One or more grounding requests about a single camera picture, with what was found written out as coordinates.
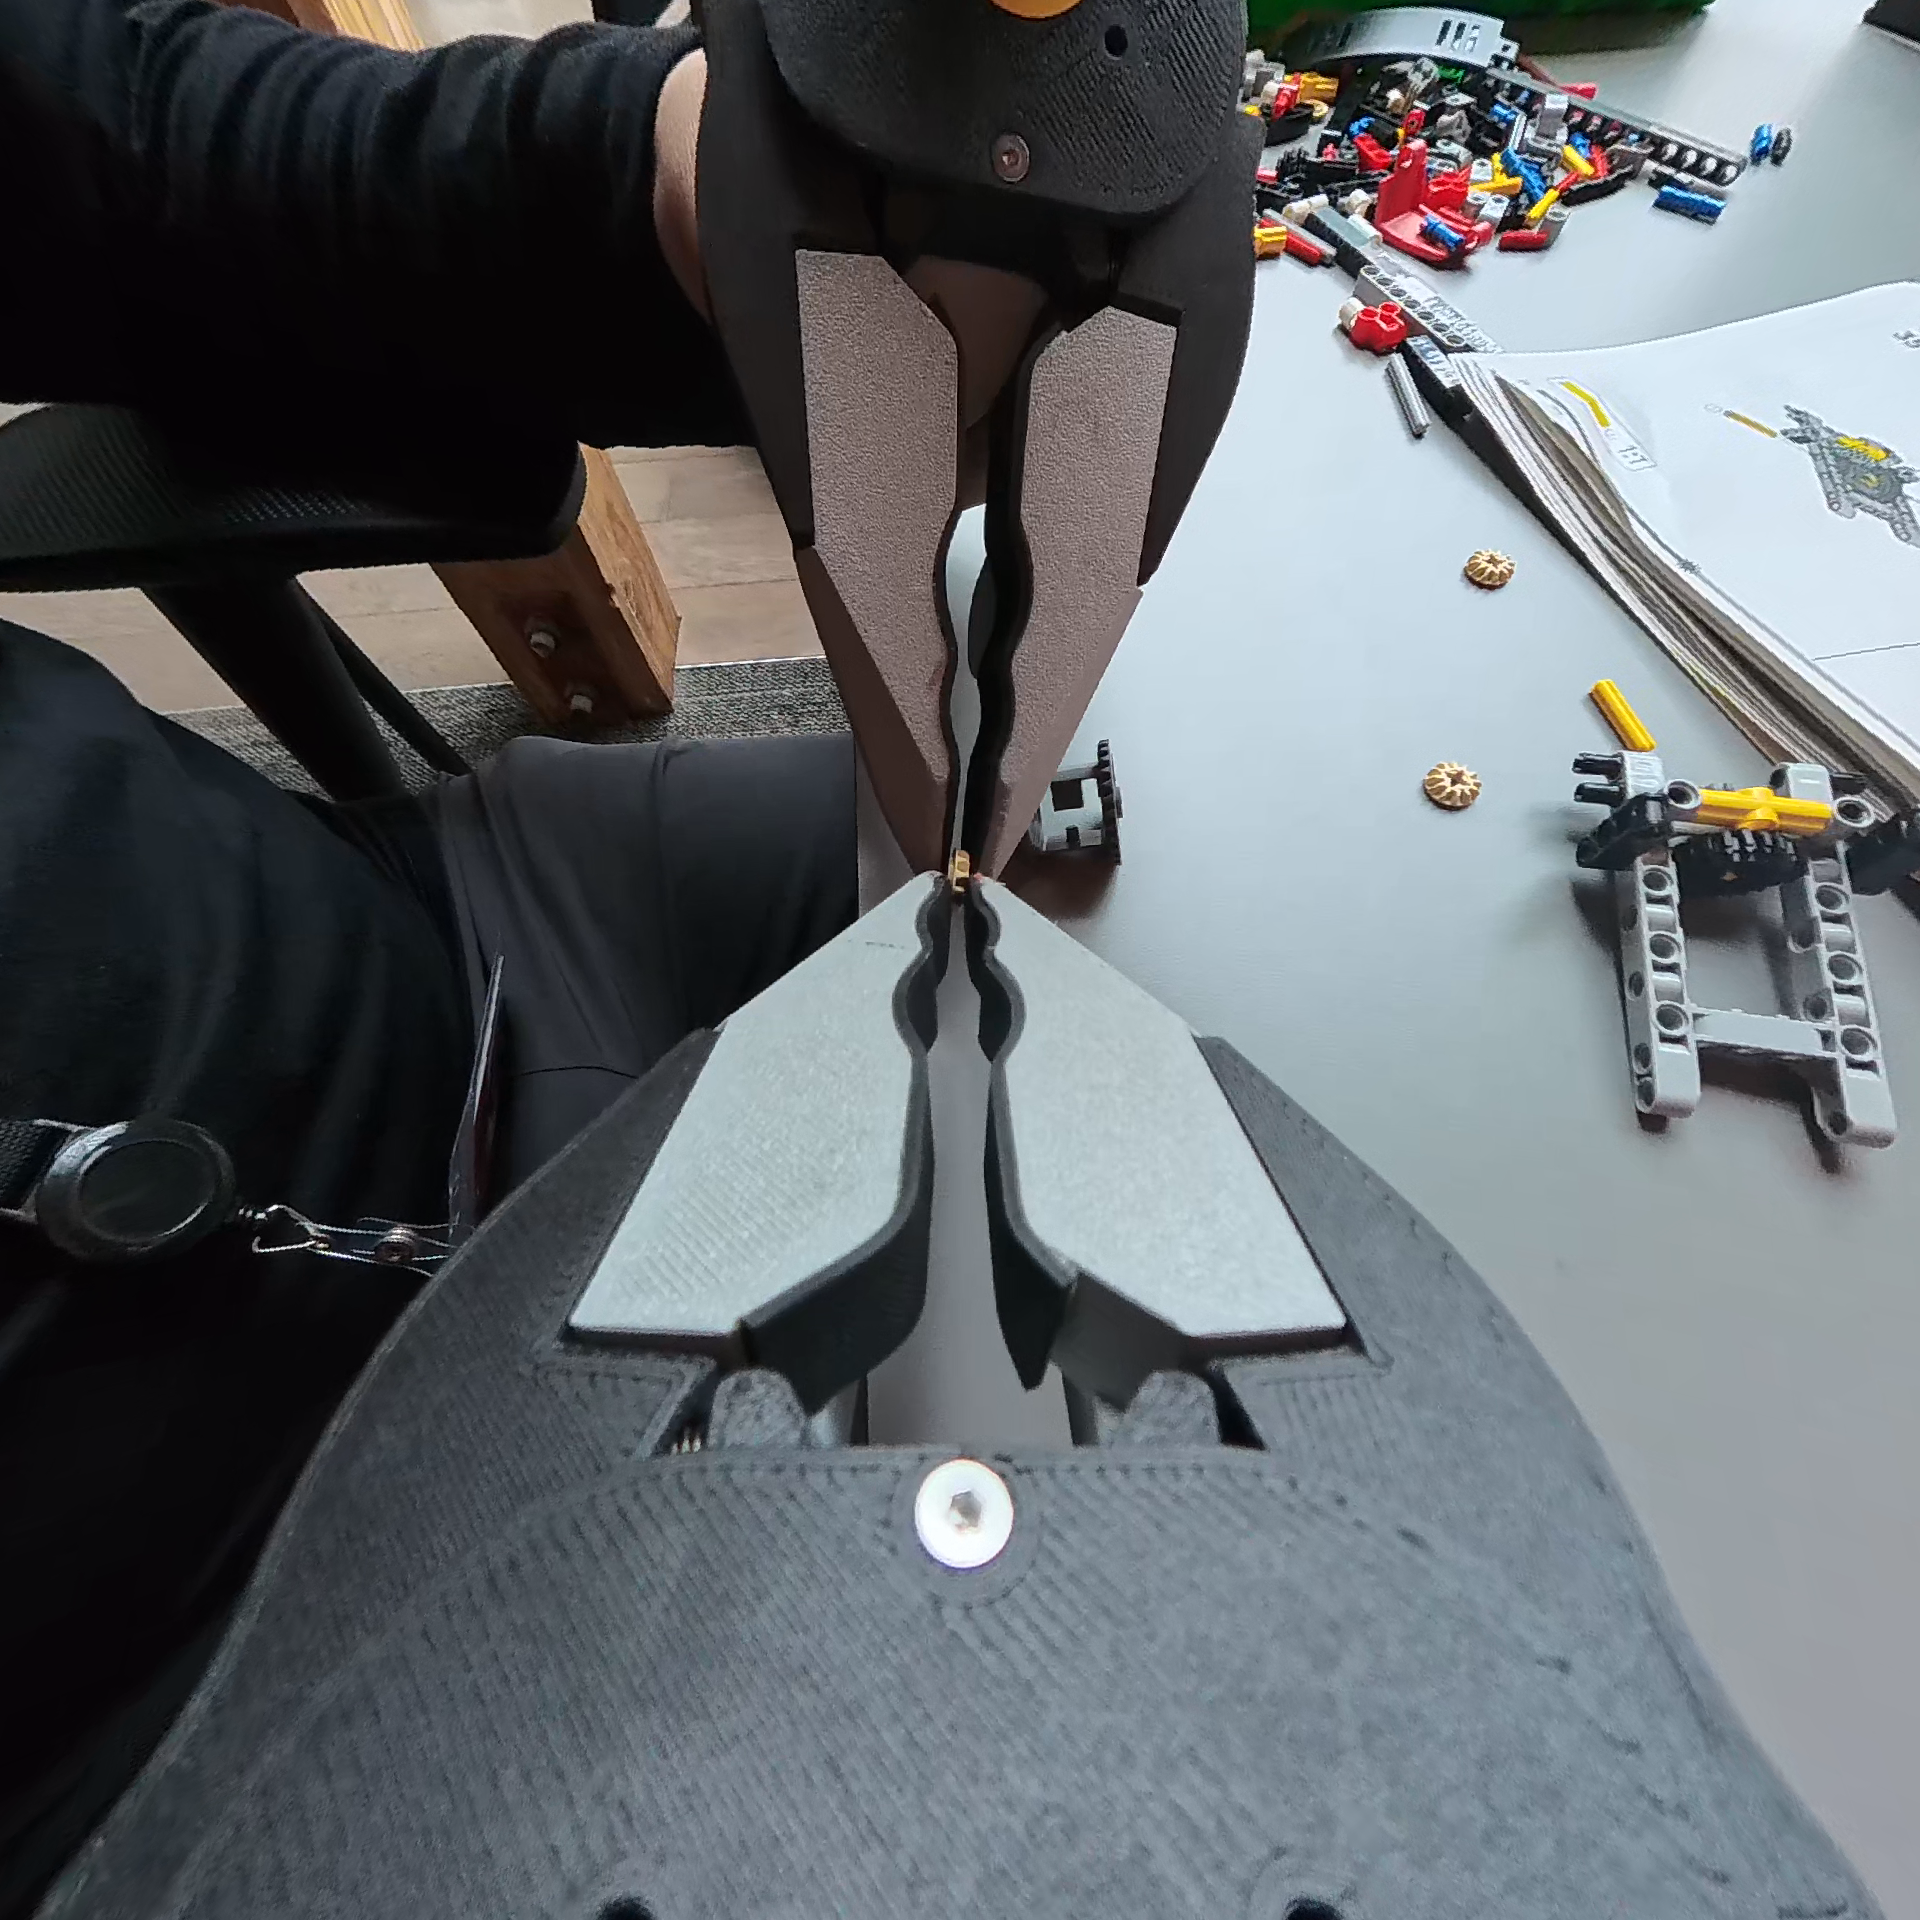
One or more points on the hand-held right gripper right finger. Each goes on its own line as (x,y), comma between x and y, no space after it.
(1154,1185)

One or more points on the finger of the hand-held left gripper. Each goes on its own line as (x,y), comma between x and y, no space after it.
(879,495)
(1089,495)

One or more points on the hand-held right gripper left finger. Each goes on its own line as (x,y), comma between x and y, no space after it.
(763,1185)

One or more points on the grey lego differential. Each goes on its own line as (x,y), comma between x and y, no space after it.
(1089,809)

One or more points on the grey lego frame assembly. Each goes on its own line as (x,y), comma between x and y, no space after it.
(1746,1036)

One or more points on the person's left forearm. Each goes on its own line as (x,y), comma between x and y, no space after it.
(301,224)

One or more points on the grey ridged lego axle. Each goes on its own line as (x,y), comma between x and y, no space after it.
(1410,393)

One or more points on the pile of loose lego pieces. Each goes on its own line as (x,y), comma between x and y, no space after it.
(1424,194)

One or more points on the yellow lego axle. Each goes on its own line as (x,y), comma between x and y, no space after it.
(1623,715)

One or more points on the white lego instruction booklet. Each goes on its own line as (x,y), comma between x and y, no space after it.
(1725,495)

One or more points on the person's left hand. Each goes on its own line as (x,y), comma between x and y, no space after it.
(991,353)

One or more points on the black chair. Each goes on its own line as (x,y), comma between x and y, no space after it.
(270,511)

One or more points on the black badge reel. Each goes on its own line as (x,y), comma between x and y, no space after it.
(135,1194)

